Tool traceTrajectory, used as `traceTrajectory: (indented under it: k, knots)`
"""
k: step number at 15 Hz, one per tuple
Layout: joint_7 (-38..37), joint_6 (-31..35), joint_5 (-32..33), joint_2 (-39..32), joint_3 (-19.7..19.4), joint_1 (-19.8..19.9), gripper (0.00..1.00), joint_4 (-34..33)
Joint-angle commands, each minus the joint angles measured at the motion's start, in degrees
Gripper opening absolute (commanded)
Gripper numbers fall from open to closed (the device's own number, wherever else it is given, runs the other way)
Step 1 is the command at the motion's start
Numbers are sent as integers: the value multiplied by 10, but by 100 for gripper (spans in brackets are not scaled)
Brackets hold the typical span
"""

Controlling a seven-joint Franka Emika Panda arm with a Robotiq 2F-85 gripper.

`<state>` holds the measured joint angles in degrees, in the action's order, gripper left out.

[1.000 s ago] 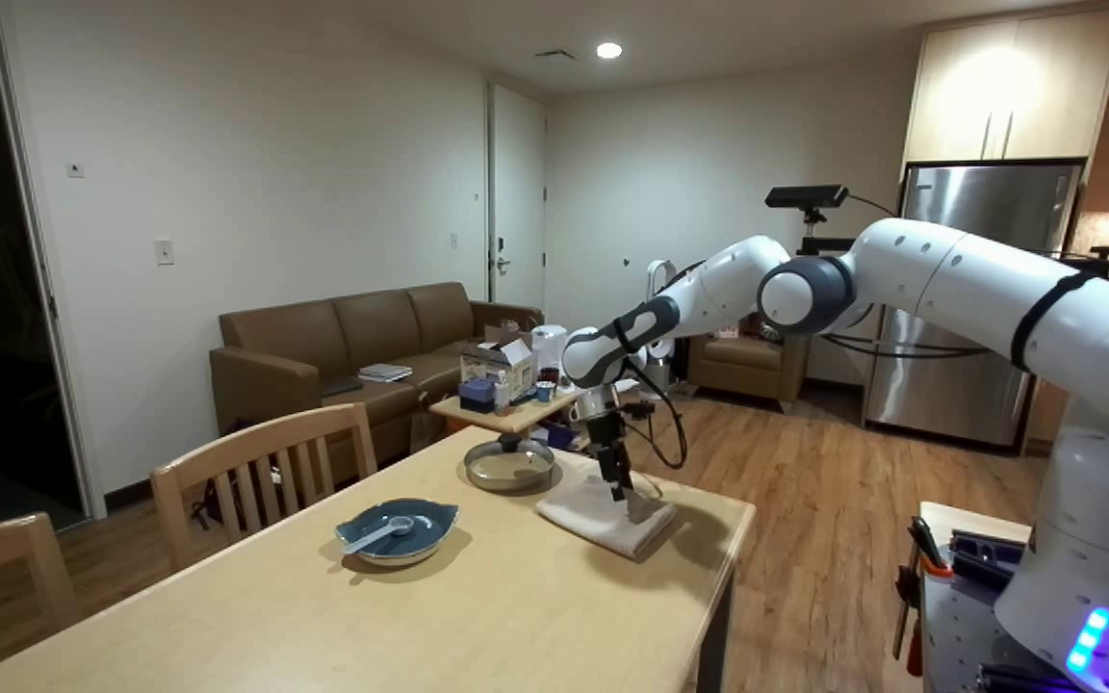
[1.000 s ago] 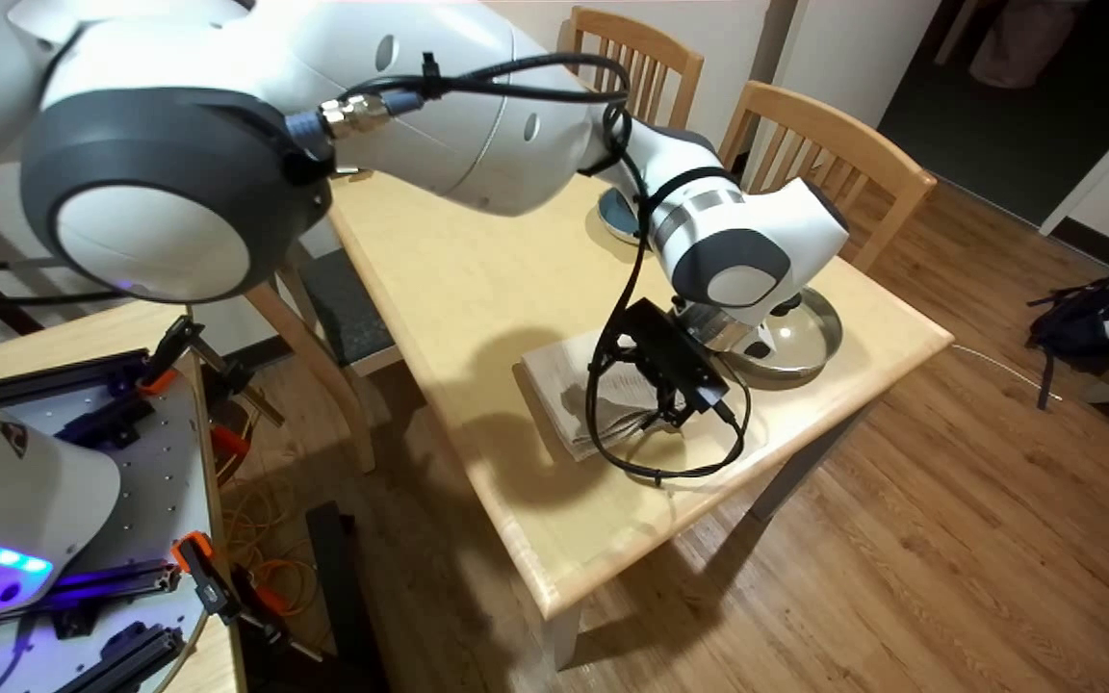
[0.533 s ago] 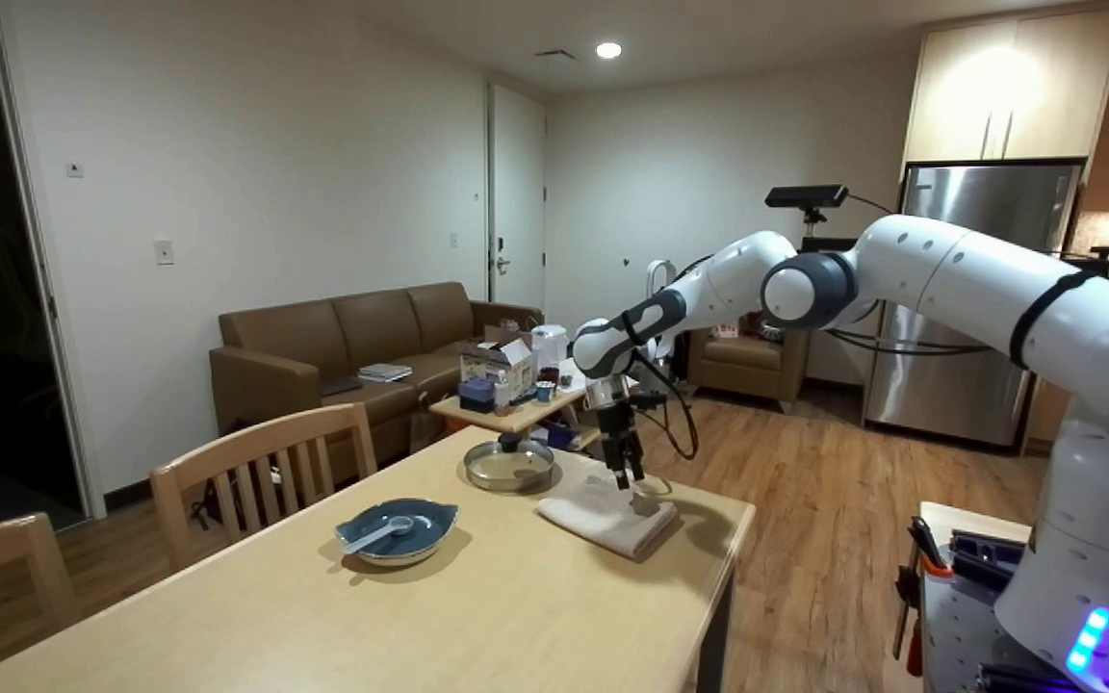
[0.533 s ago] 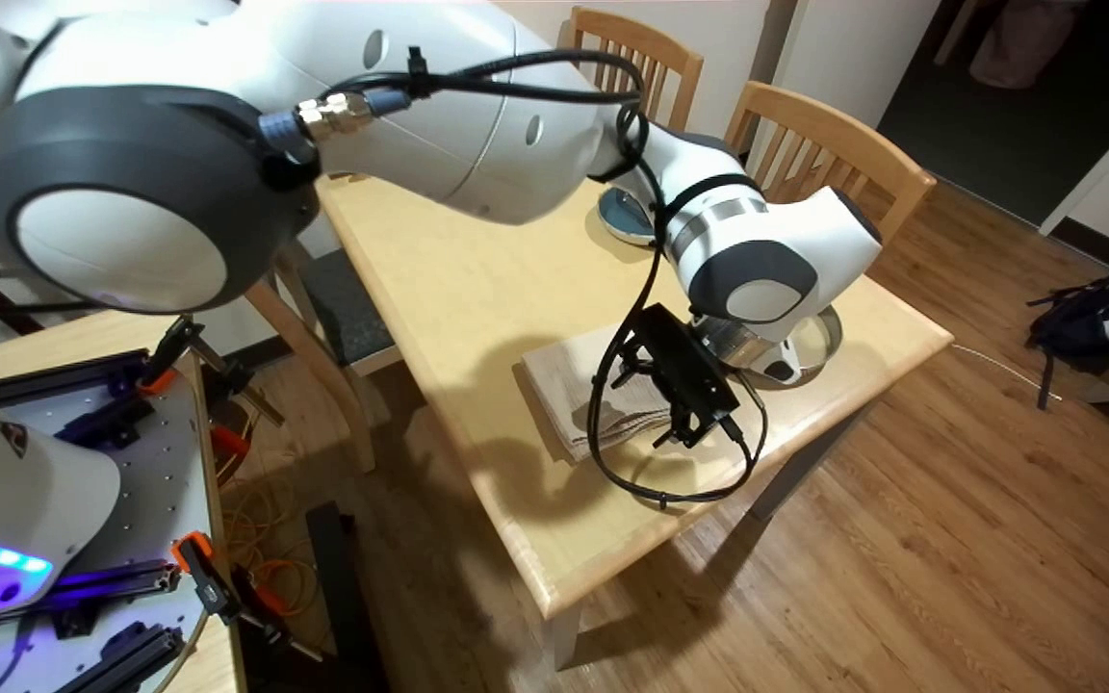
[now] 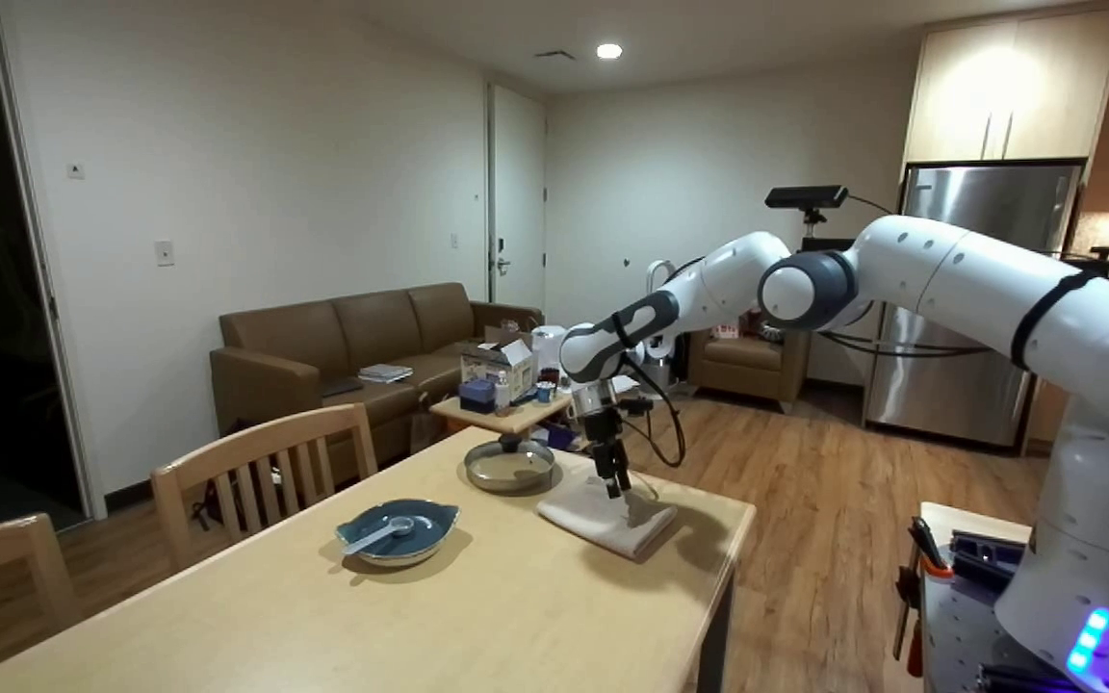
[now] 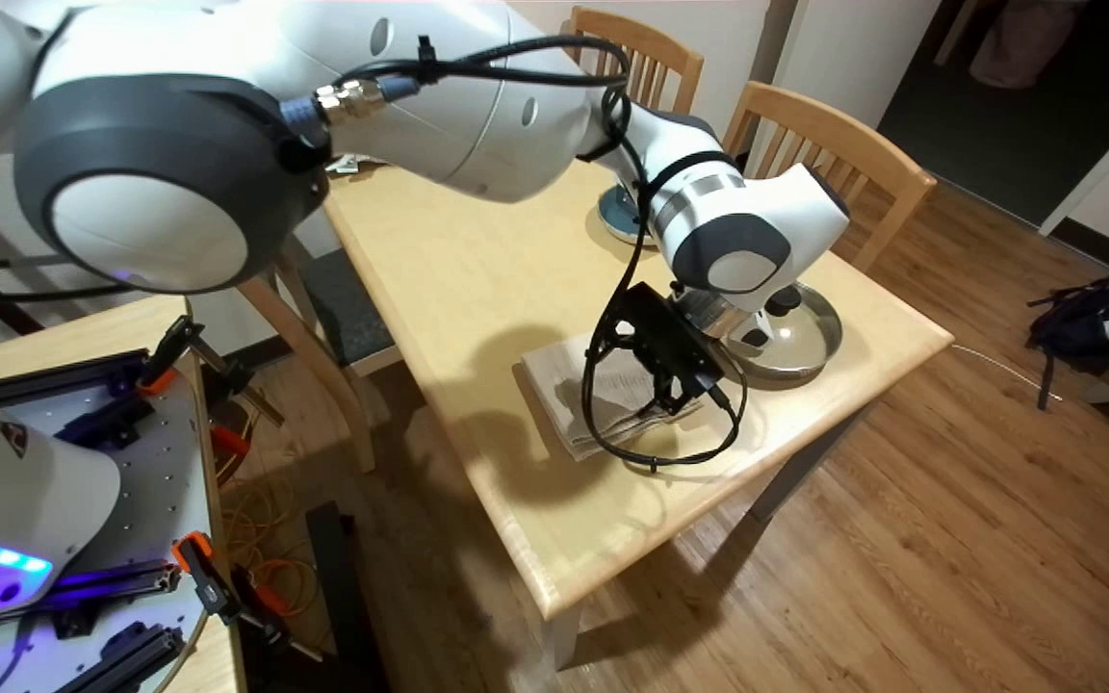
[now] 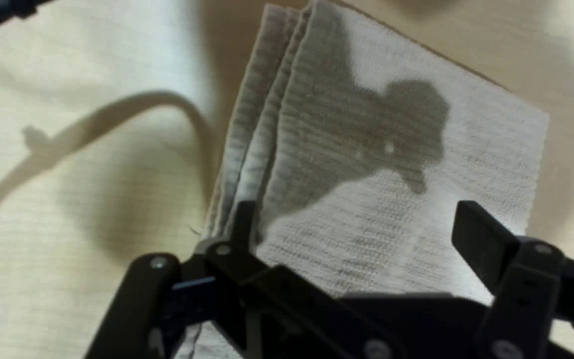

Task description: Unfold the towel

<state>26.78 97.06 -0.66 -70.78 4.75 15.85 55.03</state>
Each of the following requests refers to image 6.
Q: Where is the black bar clamp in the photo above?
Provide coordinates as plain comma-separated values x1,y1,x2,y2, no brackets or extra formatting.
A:
0,310,209,413

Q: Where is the glass pot lid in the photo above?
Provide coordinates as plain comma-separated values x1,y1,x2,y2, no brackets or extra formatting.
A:
716,279,849,383

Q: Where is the orange and black clamp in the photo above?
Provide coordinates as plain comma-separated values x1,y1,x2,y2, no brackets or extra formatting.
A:
171,528,330,667

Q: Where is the white ribbed towel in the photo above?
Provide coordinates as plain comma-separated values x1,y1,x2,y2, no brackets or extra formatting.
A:
510,331,746,464

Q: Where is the wooden chair with grey seat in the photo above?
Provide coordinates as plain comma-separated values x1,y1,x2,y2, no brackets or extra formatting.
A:
230,233,408,472

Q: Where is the wooden slat-back dining chair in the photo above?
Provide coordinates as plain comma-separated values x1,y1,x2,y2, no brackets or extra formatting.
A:
711,78,945,274
560,3,710,150

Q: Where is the black stand leg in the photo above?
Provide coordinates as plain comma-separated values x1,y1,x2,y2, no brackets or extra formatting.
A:
302,500,389,693

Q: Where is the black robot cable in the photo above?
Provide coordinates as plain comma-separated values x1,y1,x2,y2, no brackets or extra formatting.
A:
280,26,755,477

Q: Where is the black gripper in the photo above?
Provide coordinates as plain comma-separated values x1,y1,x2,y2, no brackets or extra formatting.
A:
603,279,721,418

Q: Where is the black bag with white label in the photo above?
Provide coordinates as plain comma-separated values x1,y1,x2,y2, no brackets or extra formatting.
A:
1024,250,1109,413

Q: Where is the red handled clamp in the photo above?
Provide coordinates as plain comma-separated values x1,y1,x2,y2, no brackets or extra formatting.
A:
198,352,293,488

